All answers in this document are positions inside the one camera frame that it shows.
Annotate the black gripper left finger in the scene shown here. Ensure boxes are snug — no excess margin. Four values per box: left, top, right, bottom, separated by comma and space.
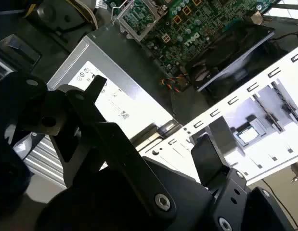
0, 71, 177, 218

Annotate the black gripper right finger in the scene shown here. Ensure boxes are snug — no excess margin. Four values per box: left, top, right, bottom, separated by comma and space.
191, 134, 298, 231

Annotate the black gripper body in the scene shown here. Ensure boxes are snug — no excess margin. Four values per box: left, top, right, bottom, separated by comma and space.
34, 155, 220, 231

